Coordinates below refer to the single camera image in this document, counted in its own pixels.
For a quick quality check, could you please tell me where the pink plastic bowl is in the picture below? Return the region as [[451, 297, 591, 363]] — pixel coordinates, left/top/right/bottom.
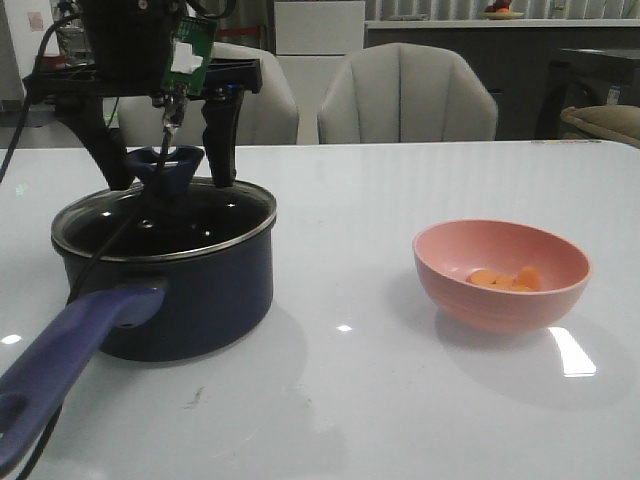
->
[[413, 219, 592, 334]]

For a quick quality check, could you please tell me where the right beige upholstered chair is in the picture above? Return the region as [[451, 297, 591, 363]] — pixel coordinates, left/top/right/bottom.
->
[[317, 43, 498, 144]]

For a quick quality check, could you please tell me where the glass lid purple knob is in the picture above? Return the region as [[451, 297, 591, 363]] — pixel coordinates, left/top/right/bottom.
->
[[50, 145, 278, 263]]

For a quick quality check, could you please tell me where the grey counter with white top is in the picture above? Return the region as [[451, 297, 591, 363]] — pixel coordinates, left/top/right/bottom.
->
[[365, 19, 639, 140]]

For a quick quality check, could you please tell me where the dark side table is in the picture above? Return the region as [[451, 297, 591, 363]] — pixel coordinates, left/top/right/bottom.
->
[[534, 48, 639, 140]]

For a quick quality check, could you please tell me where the fruit plate on counter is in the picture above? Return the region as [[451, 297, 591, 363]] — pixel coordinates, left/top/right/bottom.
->
[[482, 0, 524, 20]]

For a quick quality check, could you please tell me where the dark blue saucepan purple handle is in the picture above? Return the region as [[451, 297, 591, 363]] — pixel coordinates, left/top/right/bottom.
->
[[1, 219, 275, 473]]

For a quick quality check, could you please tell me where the red barrier belt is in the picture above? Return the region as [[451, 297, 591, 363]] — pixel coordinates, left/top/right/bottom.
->
[[217, 26, 262, 38]]

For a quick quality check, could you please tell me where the green circuit board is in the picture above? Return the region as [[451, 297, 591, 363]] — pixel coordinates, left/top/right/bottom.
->
[[161, 16, 217, 96]]

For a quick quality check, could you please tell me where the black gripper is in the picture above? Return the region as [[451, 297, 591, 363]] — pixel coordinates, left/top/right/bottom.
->
[[24, 1, 262, 190]]

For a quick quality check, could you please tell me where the beige upholstered chair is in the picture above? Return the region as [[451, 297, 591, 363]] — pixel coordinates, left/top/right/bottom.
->
[[117, 42, 299, 147], [317, 43, 498, 144]]

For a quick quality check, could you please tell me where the grey pleated curtain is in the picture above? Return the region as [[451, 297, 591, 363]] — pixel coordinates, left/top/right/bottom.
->
[[217, 0, 275, 52]]

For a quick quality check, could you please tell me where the tan cushion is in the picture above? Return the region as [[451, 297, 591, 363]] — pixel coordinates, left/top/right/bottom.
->
[[560, 105, 639, 148]]

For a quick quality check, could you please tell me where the white cabinet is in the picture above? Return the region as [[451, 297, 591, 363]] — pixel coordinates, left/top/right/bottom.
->
[[274, 1, 365, 144]]

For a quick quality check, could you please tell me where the left beige upholstered chair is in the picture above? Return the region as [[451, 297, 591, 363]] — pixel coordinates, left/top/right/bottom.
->
[[117, 42, 299, 147]]

